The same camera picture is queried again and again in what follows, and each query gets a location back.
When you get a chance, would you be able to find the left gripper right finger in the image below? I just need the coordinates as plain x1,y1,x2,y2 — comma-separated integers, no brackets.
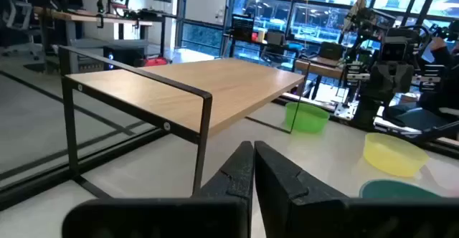
254,140,459,238

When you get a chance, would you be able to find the person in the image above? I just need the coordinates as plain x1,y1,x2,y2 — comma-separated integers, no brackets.
383,37,459,131

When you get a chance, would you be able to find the wooden board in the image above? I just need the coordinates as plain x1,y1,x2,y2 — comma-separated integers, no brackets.
58,45,311,200

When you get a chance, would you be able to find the office chair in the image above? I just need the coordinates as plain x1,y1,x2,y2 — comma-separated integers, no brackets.
0,0,42,62

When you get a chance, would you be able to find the white board panel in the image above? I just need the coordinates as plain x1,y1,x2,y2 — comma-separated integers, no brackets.
184,0,230,27

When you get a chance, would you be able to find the small wooden table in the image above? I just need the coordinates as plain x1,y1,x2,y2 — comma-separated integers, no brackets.
293,57,347,101

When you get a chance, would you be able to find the black monitor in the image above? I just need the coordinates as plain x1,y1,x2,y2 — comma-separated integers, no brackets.
231,14,255,42

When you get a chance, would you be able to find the red bag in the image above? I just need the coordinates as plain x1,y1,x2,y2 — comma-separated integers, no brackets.
142,56,169,68

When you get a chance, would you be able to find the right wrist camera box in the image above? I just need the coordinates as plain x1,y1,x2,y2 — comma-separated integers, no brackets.
380,28,419,63

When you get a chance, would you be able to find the yellow plastic bowl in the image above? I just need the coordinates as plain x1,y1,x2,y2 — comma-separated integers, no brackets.
362,133,430,178

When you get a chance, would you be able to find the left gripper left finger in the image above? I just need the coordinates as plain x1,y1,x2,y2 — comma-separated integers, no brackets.
61,141,255,238

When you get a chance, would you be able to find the wooden desk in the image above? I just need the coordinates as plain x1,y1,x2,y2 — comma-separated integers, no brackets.
34,6,168,58

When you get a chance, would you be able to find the grey cabinet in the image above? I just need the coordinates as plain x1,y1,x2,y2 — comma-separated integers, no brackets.
70,38,150,74

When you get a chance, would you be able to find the black bag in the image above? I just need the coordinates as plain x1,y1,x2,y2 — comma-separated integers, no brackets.
318,41,344,61

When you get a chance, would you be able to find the teal plastic bowl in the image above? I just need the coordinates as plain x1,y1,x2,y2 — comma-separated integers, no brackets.
359,179,442,199

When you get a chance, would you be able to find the green plastic bowl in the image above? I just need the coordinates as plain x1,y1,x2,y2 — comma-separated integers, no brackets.
285,102,331,134

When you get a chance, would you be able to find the person's hand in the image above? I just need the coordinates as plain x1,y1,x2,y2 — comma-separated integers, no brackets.
429,37,448,52

